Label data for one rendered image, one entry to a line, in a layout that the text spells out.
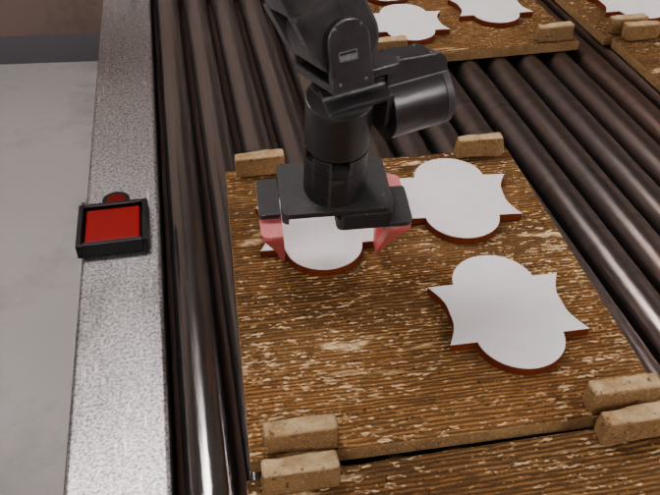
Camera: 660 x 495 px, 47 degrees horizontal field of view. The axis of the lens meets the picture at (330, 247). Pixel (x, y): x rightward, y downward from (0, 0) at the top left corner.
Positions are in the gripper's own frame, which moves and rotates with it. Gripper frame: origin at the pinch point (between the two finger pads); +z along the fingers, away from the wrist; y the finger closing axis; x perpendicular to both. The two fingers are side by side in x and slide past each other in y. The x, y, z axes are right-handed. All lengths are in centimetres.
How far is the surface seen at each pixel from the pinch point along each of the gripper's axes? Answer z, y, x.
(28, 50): 139, 90, -231
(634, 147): 7.1, -43.1, -18.0
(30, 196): 125, 75, -131
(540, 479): -4.4, -12.1, 27.9
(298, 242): 0.8, 3.1, -1.7
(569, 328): -2.7, -19.9, 13.9
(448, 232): 0.5, -12.7, -1.1
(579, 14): 12, -51, -55
